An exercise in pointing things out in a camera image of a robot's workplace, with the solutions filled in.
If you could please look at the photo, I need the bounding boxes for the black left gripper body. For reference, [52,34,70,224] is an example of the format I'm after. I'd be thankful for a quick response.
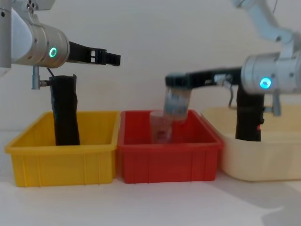
[68,41,99,65]

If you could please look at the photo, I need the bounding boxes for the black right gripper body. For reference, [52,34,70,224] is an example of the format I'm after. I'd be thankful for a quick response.
[188,66,244,89]

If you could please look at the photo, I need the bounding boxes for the clear plastic cup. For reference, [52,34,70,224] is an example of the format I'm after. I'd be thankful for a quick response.
[150,110,174,145]
[163,86,191,123]

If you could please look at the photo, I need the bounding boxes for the red plastic bin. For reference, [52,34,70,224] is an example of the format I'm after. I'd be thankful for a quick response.
[117,109,224,184]

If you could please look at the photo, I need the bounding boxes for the cream plastic bin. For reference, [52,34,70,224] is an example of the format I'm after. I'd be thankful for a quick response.
[201,104,301,182]

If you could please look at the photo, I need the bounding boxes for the yellow plastic bin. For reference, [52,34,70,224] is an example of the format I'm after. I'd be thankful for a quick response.
[4,111,121,188]

